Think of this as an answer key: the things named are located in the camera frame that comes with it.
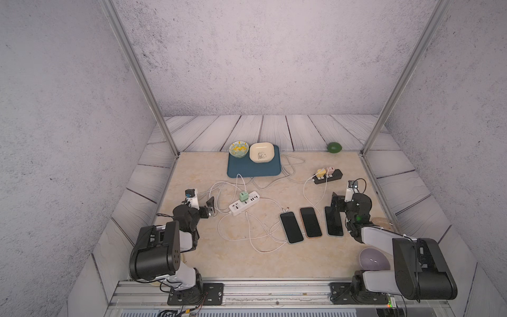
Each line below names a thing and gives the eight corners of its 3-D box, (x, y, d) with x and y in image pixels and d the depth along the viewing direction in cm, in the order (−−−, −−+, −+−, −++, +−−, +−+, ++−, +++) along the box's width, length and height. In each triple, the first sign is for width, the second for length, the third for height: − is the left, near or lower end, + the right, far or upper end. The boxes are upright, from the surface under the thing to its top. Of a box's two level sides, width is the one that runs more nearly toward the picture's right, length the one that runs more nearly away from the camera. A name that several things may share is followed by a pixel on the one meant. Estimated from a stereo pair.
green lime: (327, 153, 123) (330, 147, 120) (326, 147, 127) (328, 141, 123) (339, 153, 123) (342, 147, 120) (337, 147, 127) (340, 141, 123)
